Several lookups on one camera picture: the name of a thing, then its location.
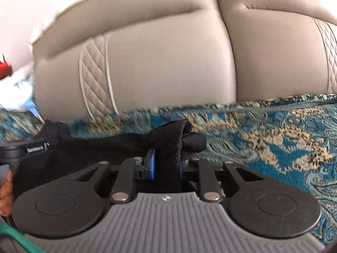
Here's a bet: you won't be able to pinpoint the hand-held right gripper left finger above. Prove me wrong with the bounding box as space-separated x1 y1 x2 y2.
69 149 156 204

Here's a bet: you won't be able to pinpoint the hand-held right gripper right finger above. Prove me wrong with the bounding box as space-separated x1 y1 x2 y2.
179 156 264 204

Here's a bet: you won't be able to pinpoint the black pants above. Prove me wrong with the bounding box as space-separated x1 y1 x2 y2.
13 118 207 199

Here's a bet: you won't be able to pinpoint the person's left hand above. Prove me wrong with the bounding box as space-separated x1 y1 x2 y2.
0 171 14 216

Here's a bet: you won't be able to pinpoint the white and light blue cloth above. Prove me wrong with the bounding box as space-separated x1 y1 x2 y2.
0 65 43 122

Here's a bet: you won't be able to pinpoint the red object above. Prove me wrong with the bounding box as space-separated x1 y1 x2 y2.
0 54 12 80

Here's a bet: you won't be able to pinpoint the blue paisley patterned blanket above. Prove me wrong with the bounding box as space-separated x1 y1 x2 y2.
0 93 337 245

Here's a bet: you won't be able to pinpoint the beige leather sofa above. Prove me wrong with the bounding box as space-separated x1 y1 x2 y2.
28 0 337 119

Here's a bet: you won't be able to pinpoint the green cable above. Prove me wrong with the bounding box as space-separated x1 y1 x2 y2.
0 223 45 253

